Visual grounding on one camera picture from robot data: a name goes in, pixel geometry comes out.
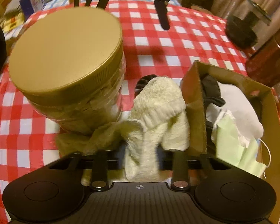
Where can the light green paper sheet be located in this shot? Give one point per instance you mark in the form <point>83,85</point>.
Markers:
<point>234,148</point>

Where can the blue surgical mask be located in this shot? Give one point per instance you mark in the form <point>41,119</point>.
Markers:
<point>258,166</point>

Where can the red white checkered tablecloth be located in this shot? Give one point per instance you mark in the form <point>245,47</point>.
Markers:
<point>26,138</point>

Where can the brown wooden canister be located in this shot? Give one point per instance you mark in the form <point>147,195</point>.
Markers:
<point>264,65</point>

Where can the white quilted face mask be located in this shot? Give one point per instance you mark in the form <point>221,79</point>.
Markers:
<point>220,96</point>

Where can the gold-lid nut jar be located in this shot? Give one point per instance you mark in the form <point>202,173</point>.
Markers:
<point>70,66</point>

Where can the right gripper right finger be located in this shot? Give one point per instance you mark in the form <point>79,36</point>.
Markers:
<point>180,178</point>

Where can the brown cardboard box tray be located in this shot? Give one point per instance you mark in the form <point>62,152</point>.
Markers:
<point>251,103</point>

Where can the cream terry towel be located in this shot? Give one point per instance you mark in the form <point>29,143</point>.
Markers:
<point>158,118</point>

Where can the glass jar dark lid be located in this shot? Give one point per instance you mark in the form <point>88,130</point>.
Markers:
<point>246,24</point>

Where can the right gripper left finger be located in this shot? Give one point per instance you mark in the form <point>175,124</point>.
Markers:
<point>99,178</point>

